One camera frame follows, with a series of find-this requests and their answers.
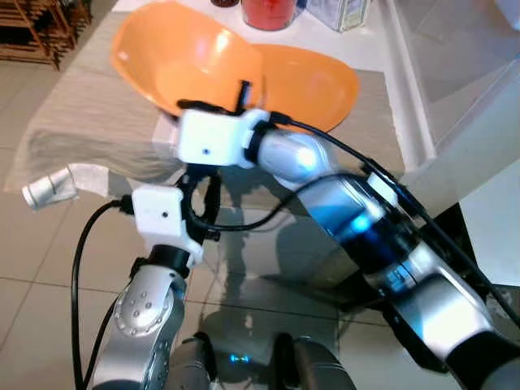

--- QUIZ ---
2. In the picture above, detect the brown wooden rack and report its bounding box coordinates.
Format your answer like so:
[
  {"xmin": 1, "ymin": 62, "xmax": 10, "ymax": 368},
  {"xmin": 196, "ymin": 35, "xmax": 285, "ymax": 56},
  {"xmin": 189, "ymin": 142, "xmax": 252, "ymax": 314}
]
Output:
[{"xmin": 0, "ymin": 0, "xmax": 92, "ymax": 67}]

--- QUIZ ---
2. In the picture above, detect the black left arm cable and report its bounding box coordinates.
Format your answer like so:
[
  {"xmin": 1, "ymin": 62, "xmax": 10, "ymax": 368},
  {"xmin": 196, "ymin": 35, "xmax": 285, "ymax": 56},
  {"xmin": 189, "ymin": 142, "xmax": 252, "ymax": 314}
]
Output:
[{"xmin": 71, "ymin": 197, "xmax": 136, "ymax": 390}]

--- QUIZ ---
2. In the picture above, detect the red drinking cup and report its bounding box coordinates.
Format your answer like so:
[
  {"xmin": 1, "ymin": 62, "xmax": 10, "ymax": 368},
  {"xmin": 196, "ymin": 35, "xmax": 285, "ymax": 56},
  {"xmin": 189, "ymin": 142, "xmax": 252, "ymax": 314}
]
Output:
[{"xmin": 240, "ymin": 0, "xmax": 298, "ymax": 33}]

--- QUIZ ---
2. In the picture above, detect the deep orange plastic bowl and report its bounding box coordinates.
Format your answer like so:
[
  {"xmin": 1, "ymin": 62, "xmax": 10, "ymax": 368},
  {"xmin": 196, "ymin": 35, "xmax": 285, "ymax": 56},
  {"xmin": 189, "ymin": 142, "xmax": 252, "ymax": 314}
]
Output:
[{"xmin": 110, "ymin": 1, "xmax": 266, "ymax": 115}]

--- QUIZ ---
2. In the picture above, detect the grey robot leg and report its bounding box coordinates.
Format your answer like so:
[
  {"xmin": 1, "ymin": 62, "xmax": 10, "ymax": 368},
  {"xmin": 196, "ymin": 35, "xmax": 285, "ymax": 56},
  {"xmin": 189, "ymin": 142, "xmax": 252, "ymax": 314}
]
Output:
[
  {"xmin": 166, "ymin": 333, "xmax": 222, "ymax": 390},
  {"xmin": 271, "ymin": 332, "xmax": 360, "ymax": 390}
]

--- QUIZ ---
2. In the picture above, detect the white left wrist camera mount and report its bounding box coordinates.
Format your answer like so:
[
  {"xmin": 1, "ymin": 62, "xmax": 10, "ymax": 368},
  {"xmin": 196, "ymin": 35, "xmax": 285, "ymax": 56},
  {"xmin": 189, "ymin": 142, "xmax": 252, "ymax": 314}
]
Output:
[{"xmin": 132, "ymin": 184, "xmax": 205, "ymax": 263}]

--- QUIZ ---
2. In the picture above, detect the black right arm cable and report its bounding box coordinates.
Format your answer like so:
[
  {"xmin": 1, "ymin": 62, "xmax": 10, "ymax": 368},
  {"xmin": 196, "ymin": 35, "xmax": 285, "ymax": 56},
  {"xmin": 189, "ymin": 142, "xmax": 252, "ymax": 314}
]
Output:
[{"xmin": 271, "ymin": 113, "xmax": 520, "ymax": 327}]

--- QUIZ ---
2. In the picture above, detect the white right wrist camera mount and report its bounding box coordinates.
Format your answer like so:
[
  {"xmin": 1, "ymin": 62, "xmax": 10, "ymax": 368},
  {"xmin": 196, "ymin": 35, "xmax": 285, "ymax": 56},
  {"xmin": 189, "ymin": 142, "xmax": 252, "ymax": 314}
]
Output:
[{"xmin": 175, "ymin": 108, "xmax": 270, "ymax": 170}]

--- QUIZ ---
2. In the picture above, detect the grey woven table runner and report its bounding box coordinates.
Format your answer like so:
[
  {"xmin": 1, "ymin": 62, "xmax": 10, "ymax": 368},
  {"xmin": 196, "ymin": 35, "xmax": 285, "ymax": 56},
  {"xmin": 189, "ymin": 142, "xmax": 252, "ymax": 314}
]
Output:
[{"xmin": 4, "ymin": 11, "xmax": 407, "ymax": 214}]

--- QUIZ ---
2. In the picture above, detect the white cabinet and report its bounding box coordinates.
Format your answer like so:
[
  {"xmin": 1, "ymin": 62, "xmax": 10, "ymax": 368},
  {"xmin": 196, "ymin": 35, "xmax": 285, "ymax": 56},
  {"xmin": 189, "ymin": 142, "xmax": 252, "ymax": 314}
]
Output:
[{"xmin": 380, "ymin": 0, "xmax": 520, "ymax": 287}]

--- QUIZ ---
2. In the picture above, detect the grey left robot leg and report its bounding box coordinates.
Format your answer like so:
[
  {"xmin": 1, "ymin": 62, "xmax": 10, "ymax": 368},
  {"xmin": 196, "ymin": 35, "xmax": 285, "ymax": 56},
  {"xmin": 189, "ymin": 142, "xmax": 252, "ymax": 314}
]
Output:
[{"xmin": 166, "ymin": 333, "xmax": 222, "ymax": 390}]

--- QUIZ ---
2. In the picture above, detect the silver metal tube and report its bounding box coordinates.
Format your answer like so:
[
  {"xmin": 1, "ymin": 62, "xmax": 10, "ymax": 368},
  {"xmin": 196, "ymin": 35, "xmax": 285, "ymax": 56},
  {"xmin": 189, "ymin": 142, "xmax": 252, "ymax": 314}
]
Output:
[{"xmin": 22, "ymin": 167, "xmax": 79, "ymax": 211}]

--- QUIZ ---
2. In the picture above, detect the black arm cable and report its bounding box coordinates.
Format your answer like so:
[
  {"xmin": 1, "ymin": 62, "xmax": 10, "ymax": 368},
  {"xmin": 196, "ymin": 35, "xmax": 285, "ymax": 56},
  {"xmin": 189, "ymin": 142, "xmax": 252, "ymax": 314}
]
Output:
[
  {"xmin": 71, "ymin": 197, "xmax": 136, "ymax": 390},
  {"xmin": 271, "ymin": 113, "xmax": 520, "ymax": 327}
]

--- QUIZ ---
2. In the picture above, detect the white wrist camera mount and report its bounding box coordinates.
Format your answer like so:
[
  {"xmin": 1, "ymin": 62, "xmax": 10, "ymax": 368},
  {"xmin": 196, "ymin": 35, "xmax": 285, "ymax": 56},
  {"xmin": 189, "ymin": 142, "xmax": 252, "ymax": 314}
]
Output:
[
  {"xmin": 132, "ymin": 184, "xmax": 205, "ymax": 263},
  {"xmin": 175, "ymin": 108, "xmax": 270, "ymax": 170}
]

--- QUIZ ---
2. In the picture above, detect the thin black looping cable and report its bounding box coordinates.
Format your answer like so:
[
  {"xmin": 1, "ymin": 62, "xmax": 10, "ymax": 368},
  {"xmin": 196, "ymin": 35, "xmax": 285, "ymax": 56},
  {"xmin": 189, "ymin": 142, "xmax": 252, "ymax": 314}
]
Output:
[{"xmin": 188, "ymin": 171, "xmax": 371, "ymax": 233}]

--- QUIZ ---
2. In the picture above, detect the clear glass jar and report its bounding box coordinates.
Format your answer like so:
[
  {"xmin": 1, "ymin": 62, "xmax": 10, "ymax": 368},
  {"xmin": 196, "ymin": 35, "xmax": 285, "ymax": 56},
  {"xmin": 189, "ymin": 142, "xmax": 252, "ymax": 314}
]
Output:
[{"xmin": 307, "ymin": 0, "xmax": 371, "ymax": 33}]

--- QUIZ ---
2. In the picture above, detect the grey right robot leg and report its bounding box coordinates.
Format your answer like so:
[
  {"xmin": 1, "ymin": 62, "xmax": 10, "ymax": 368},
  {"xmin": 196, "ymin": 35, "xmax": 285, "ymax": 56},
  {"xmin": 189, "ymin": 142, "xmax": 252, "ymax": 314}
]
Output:
[{"xmin": 271, "ymin": 332, "xmax": 360, "ymax": 390}]

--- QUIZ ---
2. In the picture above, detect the shallow orange plastic plate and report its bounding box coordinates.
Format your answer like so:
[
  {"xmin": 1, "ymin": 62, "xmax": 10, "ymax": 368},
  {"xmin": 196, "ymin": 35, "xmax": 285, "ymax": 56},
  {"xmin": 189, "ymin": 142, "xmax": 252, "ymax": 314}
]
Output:
[{"xmin": 257, "ymin": 44, "xmax": 360, "ymax": 133}]

